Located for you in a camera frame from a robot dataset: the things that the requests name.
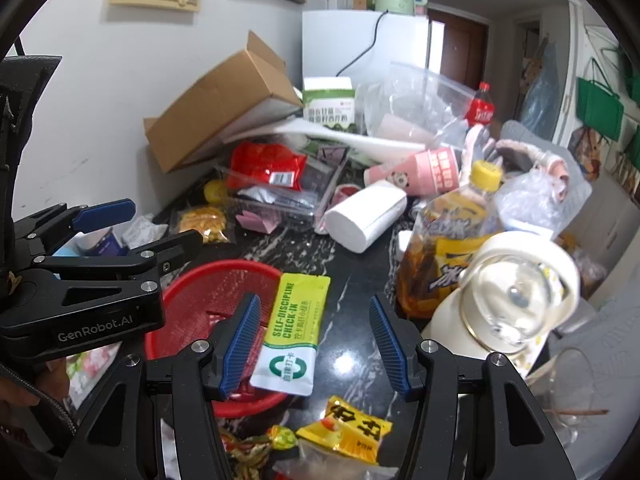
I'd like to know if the green white snack packet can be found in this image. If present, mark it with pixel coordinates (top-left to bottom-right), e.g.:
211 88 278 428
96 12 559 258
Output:
249 272 332 397

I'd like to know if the black power cable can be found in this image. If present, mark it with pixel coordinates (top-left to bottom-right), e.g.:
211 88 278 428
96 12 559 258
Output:
335 9 391 80

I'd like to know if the clear zip bag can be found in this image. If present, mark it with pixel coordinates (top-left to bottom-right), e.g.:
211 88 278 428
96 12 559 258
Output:
362 62 478 148

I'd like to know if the large green tote bag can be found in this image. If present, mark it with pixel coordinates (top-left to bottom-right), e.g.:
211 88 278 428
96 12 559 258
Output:
576 57 626 133

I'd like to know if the white pink green packet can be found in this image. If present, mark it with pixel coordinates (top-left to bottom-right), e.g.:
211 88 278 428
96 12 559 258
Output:
67 342 121 408

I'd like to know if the glass mug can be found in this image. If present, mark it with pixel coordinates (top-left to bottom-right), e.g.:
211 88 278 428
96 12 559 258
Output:
525 347 611 456

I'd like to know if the red cola bottle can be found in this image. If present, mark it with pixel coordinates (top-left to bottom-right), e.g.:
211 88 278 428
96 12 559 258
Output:
464 81 496 128

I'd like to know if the pink paper cup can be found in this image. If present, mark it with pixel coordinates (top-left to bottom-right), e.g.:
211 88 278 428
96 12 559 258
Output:
363 147 463 197

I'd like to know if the white crumpled wrapper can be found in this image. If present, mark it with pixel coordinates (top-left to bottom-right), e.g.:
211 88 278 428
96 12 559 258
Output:
122 214 168 248

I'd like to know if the blue translucent hanging bag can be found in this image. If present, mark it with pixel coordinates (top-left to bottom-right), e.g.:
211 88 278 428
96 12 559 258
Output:
520 42 561 133

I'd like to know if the brown door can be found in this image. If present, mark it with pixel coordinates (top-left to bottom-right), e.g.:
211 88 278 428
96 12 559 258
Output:
427 7 491 91

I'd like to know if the gold brown snack packet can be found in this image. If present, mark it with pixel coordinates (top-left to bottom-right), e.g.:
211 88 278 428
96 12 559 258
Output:
220 425 301 480

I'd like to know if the yellow snack packet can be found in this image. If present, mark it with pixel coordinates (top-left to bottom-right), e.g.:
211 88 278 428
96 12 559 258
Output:
296 395 393 466

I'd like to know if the clear bagged pastry packet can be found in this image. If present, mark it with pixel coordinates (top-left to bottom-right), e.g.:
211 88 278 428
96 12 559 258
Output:
272 442 401 480

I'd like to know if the cream white jug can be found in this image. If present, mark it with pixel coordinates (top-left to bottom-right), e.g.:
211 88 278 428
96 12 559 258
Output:
427 230 583 378

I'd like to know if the red plastic basket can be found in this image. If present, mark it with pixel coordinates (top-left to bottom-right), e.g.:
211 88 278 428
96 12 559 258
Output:
144 259 288 418

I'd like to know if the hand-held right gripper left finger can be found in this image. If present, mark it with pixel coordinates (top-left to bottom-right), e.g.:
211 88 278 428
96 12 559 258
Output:
55 292 263 480

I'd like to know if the colourful patterned tote bag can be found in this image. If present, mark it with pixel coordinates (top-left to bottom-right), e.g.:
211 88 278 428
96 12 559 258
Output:
570 127 603 181

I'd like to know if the pink black patterned packet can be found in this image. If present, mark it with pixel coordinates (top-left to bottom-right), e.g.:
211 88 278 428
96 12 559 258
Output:
316 144 350 166

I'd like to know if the white paper roll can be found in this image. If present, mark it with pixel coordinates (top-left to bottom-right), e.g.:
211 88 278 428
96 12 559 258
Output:
314 180 408 253

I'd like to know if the green white carton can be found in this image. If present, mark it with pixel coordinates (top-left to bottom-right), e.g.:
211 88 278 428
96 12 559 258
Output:
301 76 357 136

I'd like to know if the white foam tray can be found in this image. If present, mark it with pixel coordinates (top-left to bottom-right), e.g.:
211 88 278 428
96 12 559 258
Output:
222 117 426 162

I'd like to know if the small pink cup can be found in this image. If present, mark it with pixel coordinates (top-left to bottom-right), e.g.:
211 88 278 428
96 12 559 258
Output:
334 184 362 207

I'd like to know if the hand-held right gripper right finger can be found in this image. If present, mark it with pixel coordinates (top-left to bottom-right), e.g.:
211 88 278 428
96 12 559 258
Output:
368 294 573 480

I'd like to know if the clear plastic box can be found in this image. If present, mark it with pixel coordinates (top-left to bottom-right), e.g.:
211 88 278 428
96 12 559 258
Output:
215 152 351 231

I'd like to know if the red packet white label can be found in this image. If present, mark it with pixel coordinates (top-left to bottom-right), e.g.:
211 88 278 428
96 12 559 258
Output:
229 141 308 192

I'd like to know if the person's left hand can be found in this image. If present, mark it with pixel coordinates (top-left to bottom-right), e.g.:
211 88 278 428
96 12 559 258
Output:
0 350 77 458

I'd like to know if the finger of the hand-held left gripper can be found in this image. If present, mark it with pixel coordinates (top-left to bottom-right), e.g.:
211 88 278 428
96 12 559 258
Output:
30 229 204 286
14 199 137 257

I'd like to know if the pink plush slipper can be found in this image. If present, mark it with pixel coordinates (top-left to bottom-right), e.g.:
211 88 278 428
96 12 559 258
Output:
495 139 571 196

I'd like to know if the white fridge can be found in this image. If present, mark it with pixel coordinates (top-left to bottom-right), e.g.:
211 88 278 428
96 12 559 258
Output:
301 9 446 91

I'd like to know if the dark blue jar white lid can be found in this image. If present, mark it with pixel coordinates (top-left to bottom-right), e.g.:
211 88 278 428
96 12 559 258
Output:
75 230 132 258

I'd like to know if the clear crumpled plastic bag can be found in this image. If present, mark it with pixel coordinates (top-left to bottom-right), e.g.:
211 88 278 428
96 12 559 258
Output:
495 167 593 241

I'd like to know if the iced tea bottle yellow cap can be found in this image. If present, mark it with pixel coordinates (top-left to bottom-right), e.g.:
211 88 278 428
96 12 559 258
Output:
395 160 506 318

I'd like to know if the pink folded paper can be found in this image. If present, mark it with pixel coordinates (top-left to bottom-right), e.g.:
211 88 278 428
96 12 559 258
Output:
237 210 281 234

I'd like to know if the beige patterned tote bag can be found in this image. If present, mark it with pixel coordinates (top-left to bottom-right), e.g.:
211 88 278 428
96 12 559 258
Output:
607 150 640 196

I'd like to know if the yellow round object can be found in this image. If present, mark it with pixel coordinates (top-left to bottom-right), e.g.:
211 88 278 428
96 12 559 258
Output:
203 180 231 206

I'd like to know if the yellow green candy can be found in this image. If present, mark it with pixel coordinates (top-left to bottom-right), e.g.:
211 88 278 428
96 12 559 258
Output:
270 426 300 450

